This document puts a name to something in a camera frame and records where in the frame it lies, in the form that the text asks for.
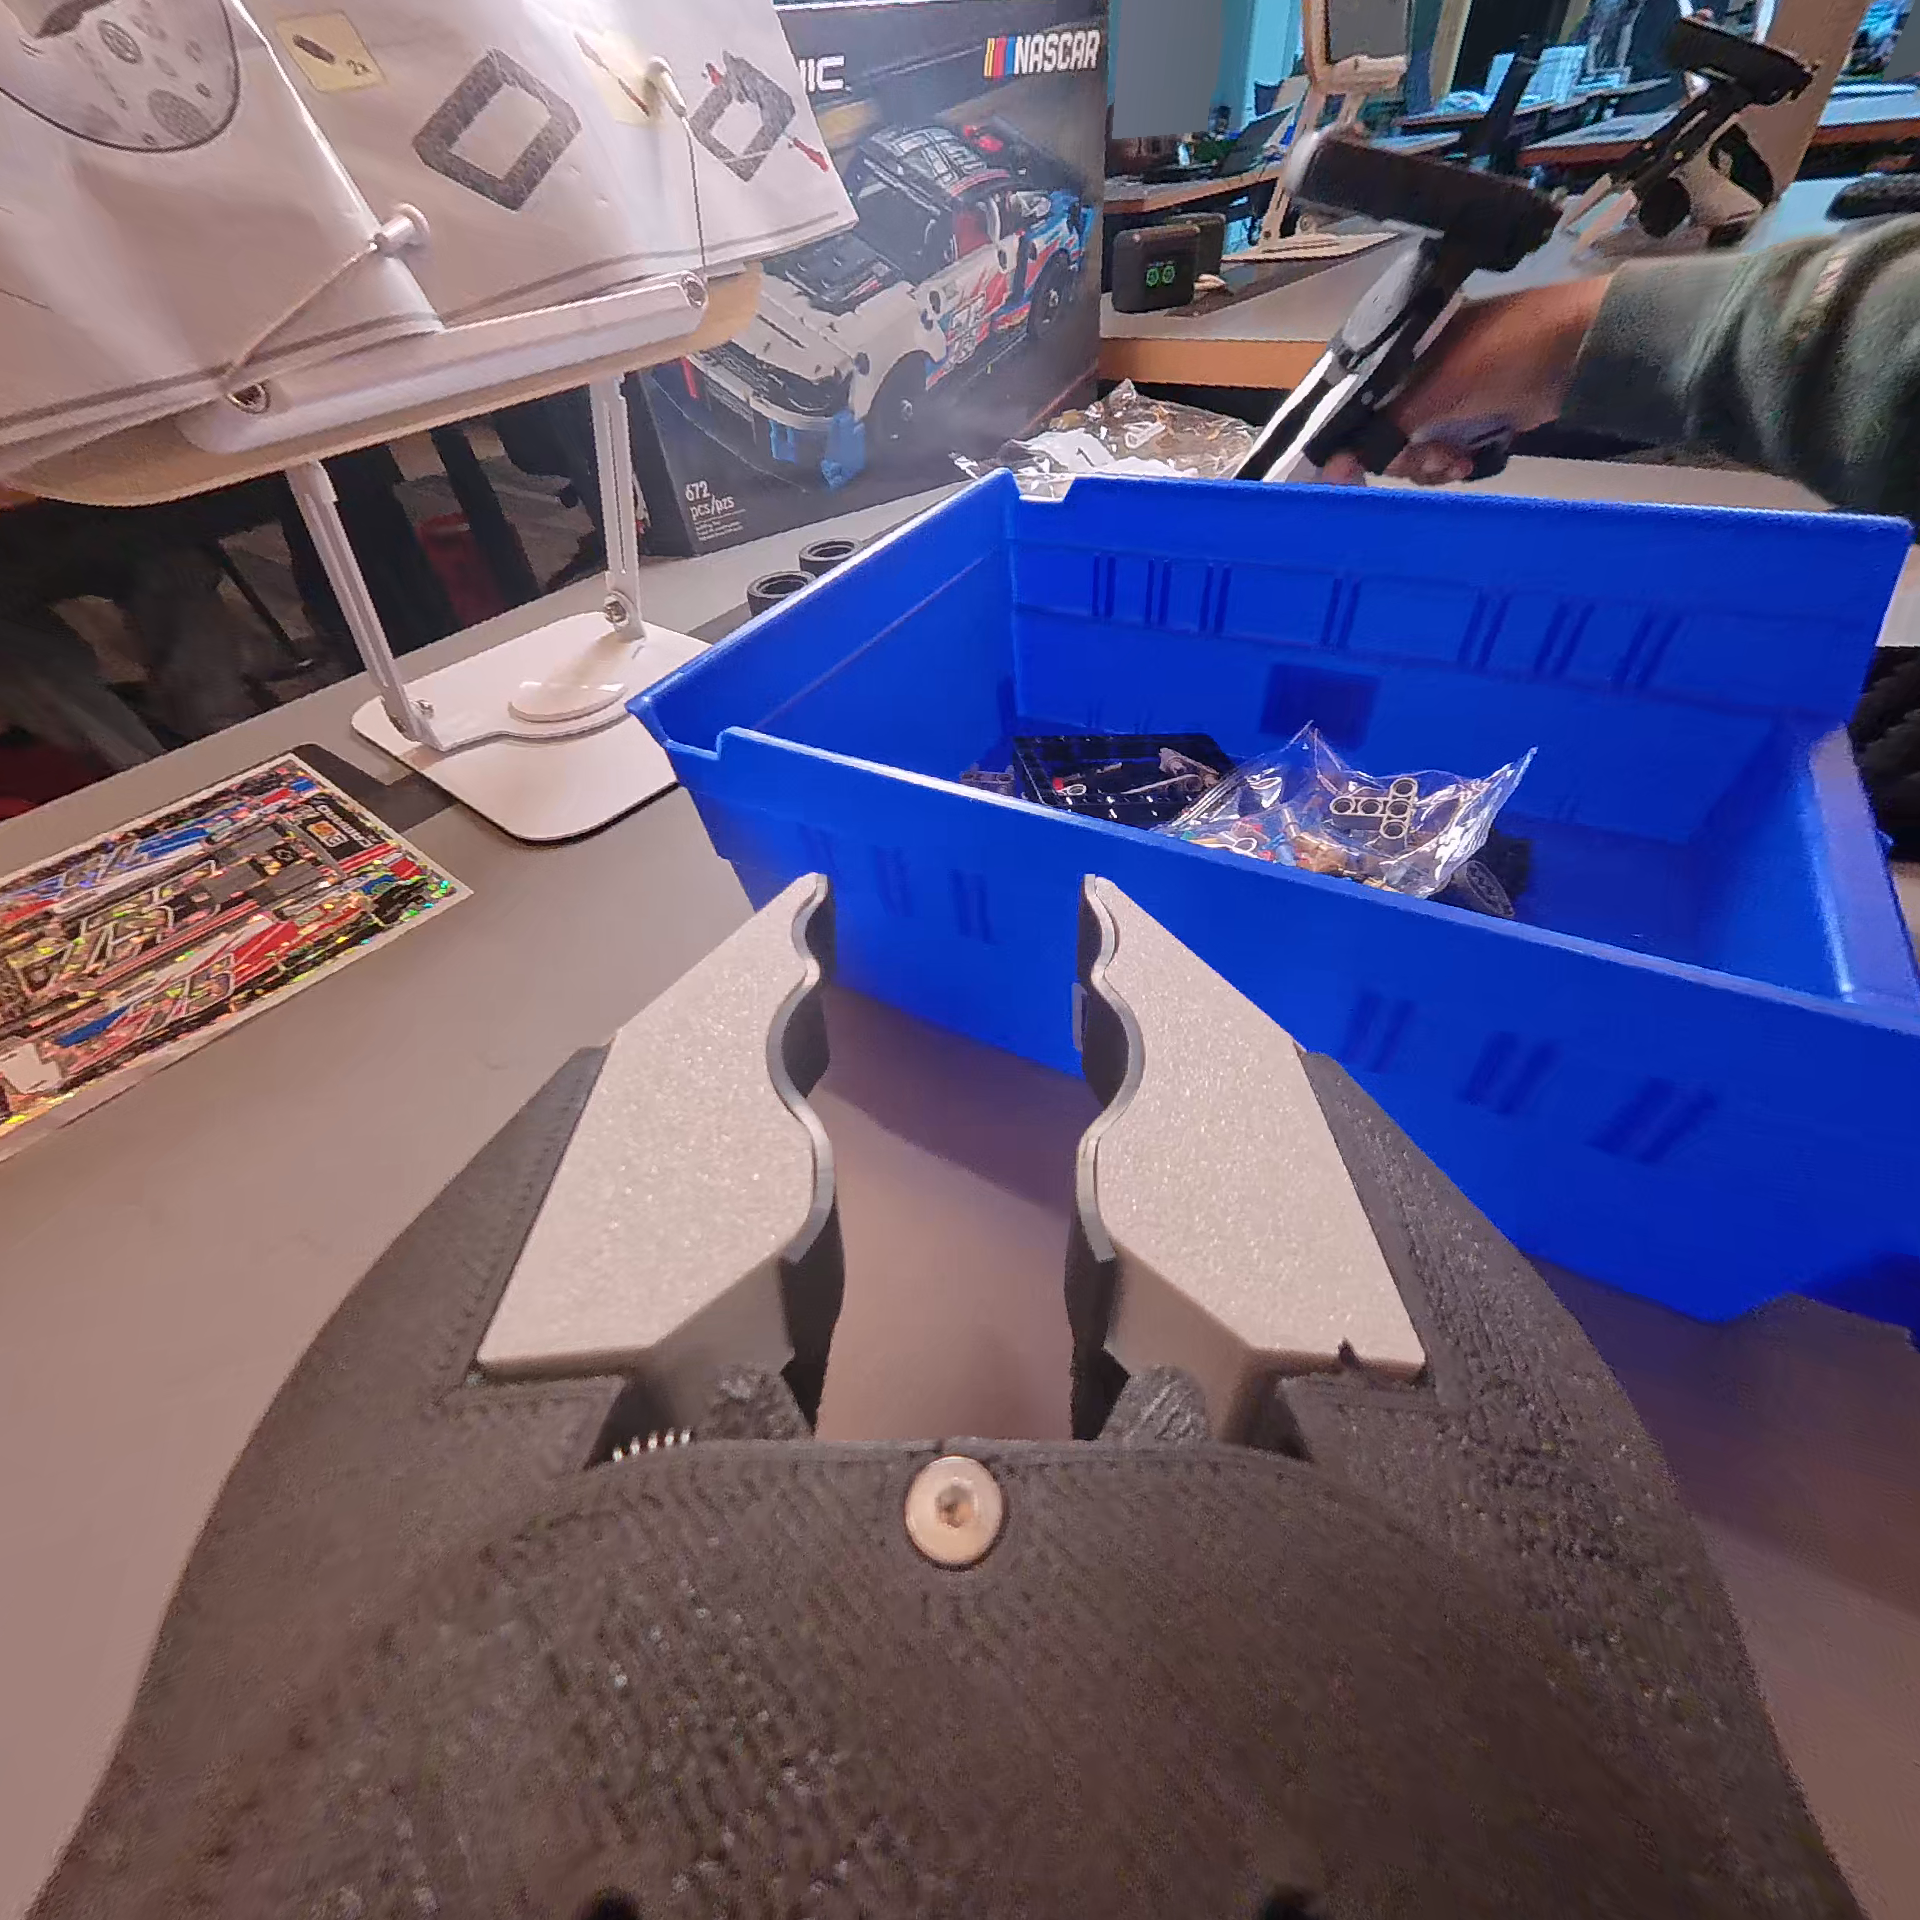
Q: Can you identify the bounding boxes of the blue bin with tag label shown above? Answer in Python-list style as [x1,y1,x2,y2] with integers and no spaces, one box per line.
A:
[629,465,1920,1339]

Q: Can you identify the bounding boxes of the black and white device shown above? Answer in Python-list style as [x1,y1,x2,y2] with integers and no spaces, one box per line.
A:
[1628,17,1820,247]

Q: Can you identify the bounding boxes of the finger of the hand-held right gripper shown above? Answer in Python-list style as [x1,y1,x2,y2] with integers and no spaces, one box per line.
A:
[1300,406,1423,487]
[1233,243,1484,487]

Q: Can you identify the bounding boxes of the clear bag of small lego pieces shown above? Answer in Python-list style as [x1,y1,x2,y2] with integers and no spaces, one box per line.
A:
[1162,722,1539,899]

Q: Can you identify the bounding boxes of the wood edged background desk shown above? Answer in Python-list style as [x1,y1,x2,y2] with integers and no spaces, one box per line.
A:
[1101,222,1580,395]

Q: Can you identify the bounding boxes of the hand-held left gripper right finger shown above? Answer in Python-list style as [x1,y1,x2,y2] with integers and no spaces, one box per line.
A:
[1068,874,1428,1444]

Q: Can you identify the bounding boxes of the lego set box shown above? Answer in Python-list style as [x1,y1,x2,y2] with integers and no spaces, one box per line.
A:
[630,0,1113,560]

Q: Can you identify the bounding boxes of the person's right forearm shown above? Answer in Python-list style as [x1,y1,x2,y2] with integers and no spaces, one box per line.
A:
[1559,211,1920,520]

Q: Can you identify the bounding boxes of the empty clear plastic bag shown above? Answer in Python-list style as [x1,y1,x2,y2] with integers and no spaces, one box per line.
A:
[1011,379,1263,482]

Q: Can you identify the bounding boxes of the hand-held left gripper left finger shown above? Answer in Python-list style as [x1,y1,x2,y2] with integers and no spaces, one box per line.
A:
[476,874,843,1426]

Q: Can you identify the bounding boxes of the wooden stand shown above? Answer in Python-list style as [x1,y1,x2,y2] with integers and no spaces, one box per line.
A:
[1223,0,1422,267]

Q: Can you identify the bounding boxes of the holographic sticker sheet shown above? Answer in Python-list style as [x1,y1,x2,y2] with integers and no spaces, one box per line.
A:
[0,752,469,1164]

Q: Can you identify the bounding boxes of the black lego frame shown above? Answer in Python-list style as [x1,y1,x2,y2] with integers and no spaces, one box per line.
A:
[1011,732,1238,827]

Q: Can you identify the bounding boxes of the white book stand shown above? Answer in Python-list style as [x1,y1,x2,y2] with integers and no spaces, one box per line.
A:
[0,257,765,843]

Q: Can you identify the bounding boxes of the black device with green lights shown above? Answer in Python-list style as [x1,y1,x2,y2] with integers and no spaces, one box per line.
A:
[1113,213,1231,315]

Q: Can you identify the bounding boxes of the lego instruction booklet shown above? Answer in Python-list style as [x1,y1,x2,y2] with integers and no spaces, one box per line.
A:
[0,0,864,465]

